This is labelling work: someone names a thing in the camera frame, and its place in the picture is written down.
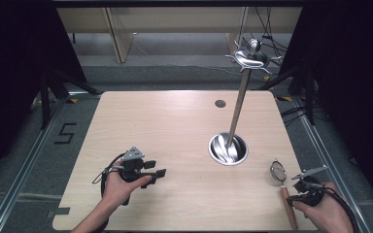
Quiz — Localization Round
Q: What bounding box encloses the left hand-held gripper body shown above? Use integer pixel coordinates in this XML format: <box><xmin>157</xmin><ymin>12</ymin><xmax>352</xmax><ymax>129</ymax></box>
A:
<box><xmin>119</xmin><ymin>147</ymin><xmax>158</xmax><ymax>189</ymax></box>

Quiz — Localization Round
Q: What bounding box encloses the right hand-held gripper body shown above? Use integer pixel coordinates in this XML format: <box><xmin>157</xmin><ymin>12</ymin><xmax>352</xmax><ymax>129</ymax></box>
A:
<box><xmin>290</xmin><ymin>165</ymin><xmax>329</xmax><ymax>209</ymax></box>

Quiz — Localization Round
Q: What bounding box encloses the person's right hand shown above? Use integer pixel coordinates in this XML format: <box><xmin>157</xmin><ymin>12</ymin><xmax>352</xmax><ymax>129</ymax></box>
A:
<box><xmin>291</xmin><ymin>181</ymin><xmax>343</xmax><ymax>229</ymax></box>

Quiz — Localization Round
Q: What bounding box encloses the person's left hand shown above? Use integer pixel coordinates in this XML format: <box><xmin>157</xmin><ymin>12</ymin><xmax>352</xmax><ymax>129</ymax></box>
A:
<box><xmin>104</xmin><ymin>160</ymin><xmax>153</xmax><ymax>207</ymax></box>

